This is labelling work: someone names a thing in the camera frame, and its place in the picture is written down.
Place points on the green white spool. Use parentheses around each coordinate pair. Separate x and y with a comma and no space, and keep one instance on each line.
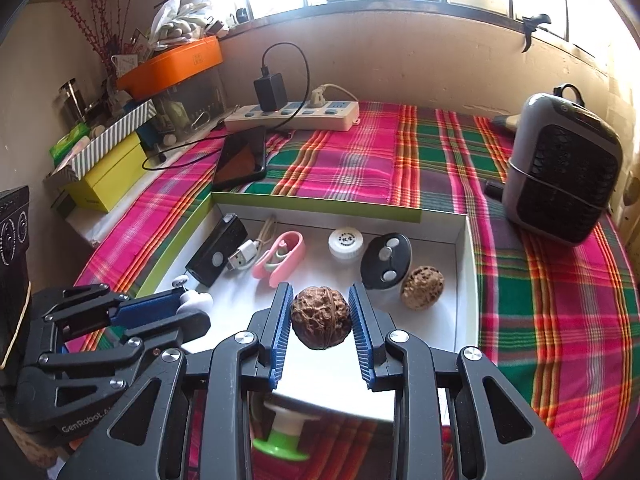
(287,425)

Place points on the white power strip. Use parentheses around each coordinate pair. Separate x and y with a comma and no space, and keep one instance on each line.
(334,116)

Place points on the orange box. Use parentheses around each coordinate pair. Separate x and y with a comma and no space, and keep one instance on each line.
(170,68)

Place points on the black rectangular device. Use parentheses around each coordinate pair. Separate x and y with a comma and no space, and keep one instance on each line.
(211,258)

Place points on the white bottle cap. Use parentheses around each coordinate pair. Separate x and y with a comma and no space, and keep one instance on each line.
(346,244)

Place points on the clear plastic container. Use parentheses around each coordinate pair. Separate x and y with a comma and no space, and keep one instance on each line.
(189,105)

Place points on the green white cardboard box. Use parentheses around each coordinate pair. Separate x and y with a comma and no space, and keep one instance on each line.
(331,378)

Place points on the striped white box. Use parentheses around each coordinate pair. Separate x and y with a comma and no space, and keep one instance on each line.
(81,163)

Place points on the black charger adapter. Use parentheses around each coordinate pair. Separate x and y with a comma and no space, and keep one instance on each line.
(270,92)

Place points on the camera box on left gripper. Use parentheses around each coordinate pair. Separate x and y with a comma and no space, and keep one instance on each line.
(15,284)

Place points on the white plug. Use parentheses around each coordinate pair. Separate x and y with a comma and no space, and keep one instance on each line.
(317,96)

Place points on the pink clip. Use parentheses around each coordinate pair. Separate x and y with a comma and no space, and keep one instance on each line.
(283,257)

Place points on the black window latch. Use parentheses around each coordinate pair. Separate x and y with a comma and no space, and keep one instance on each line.
(530,25)

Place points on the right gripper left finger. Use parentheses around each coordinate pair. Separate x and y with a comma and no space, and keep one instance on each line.
(146,434)

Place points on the grey hair dryer nozzle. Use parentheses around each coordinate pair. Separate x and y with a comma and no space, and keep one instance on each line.
(506,123)

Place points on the yellow box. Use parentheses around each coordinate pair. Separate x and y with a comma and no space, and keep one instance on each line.
(105,184)

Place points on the black oval remote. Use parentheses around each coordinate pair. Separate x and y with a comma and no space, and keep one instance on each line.
(386,261)

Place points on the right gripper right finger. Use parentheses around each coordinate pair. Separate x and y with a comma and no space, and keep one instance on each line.
(495,434)

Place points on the black smartphone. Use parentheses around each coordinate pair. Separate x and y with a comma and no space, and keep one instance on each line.
(243,159)

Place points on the grey black small heater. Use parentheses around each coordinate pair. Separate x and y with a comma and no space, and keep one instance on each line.
(563,167)

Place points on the red branch decoration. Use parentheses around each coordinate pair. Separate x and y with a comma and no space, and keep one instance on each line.
(104,29)

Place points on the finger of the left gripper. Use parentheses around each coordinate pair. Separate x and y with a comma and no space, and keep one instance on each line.
(134,313)
(166,333)

